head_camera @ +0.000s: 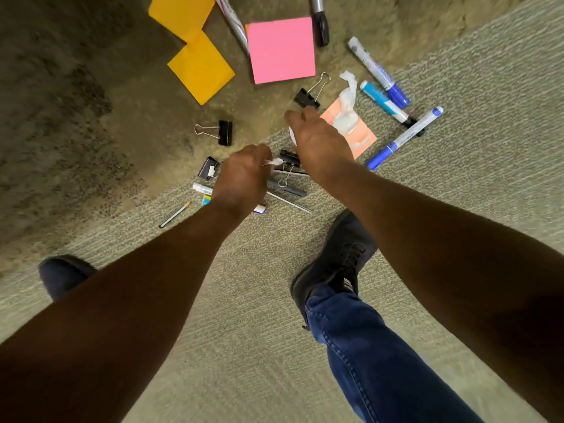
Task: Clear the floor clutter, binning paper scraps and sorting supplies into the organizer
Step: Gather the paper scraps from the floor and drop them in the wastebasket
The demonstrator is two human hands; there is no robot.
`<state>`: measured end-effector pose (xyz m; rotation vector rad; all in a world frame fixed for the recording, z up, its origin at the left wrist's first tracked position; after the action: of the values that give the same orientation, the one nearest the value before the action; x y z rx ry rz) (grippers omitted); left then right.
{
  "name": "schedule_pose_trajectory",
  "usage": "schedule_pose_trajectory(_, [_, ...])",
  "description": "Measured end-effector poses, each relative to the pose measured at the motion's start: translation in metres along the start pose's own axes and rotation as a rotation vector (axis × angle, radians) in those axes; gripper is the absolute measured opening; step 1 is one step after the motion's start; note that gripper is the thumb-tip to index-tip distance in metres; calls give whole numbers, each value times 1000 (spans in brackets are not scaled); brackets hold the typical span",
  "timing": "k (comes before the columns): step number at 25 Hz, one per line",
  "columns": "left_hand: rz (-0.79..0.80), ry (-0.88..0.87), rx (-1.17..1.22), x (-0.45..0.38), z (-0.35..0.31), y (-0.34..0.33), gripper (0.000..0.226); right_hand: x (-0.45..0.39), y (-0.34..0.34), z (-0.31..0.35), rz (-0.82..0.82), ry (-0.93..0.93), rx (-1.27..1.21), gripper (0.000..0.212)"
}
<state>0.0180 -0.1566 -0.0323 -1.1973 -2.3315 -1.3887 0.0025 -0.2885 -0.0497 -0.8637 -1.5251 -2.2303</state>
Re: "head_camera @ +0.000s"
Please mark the small white paper scrap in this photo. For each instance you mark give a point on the small white paper scrap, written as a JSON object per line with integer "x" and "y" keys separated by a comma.
{"x": 275, "y": 162}

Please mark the person's left forearm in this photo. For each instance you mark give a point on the person's left forearm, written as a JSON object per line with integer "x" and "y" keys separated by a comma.
{"x": 119, "y": 312}

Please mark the person's right forearm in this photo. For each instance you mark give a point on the person's right forearm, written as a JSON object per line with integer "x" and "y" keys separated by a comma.
{"x": 440, "y": 264}

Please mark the person's left fingers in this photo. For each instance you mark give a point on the person's left fingers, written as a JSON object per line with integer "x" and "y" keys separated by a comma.
{"x": 261, "y": 155}

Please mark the thin silver pen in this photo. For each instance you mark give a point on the thin silver pen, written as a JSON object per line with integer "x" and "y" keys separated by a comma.
{"x": 293, "y": 173}

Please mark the black binder clip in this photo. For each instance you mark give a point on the black binder clip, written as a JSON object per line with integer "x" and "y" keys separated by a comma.
{"x": 290, "y": 157}
{"x": 224, "y": 132}
{"x": 207, "y": 168}
{"x": 305, "y": 99}

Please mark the crumpled clear plastic wrap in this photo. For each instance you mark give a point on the crumpled clear plastic wrap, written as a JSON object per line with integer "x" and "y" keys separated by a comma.
{"x": 348, "y": 110}

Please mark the black left shoe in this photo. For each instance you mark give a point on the black left shoe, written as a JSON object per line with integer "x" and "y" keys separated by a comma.
{"x": 64, "y": 275}

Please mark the small blue yellow eraser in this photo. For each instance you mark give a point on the small blue yellow eraser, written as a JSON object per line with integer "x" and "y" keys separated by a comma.
{"x": 206, "y": 200}

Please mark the black shoe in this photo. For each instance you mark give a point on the black shoe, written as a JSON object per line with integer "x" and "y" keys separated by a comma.
{"x": 339, "y": 255}
{"x": 64, "y": 275}

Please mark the grey pencil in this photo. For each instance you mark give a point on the grey pencil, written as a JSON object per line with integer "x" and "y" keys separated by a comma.
{"x": 174, "y": 214}

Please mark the person's right hand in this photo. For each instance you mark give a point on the person's right hand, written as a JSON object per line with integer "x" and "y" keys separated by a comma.
{"x": 321, "y": 145}

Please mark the person's right thumb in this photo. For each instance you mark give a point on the person's right thumb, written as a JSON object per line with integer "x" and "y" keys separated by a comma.
{"x": 294, "y": 118}

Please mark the blue jeans leg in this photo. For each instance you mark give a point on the blue jeans leg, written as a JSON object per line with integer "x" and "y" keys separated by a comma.
{"x": 374, "y": 365}

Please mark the white marker with blue cap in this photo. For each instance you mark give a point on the white marker with blue cap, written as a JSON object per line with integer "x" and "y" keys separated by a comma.
{"x": 378, "y": 71}
{"x": 405, "y": 137}

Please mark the light blue marker black cap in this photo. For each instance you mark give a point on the light blue marker black cap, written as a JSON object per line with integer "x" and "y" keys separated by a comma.
{"x": 385, "y": 103}

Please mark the black right shoe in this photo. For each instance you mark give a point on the black right shoe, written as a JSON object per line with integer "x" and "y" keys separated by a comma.
{"x": 339, "y": 255}

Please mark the pink sticky note pad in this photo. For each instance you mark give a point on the pink sticky note pad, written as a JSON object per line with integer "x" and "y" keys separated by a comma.
{"x": 281, "y": 50}

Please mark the person's left hand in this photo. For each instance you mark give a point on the person's left hand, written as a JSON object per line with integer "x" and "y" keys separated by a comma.
{"x": 240, "y": 180}

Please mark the dark grey pen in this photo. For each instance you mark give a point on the dark grey pen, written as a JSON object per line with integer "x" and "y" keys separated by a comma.
{"x": 288, "y": 188}

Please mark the salmon sticky note pad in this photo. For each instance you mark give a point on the salmon sticky note pad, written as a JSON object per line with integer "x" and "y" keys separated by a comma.
{"x": 359, "y": 134}

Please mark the white marker with pink print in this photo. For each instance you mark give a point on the white marker with pink print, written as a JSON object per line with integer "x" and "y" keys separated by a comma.
{"x": 232, "y": 22}

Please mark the silver marker with black cap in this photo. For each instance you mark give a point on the silver marker with black cap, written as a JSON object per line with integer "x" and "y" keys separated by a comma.
{"x": 320, "y": 24}

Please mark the orange sticky note pad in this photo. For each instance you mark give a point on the orange sticky note pad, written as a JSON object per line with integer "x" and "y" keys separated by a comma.
{"x": 201, "y": 68}
{"x": 180, "y": 13}

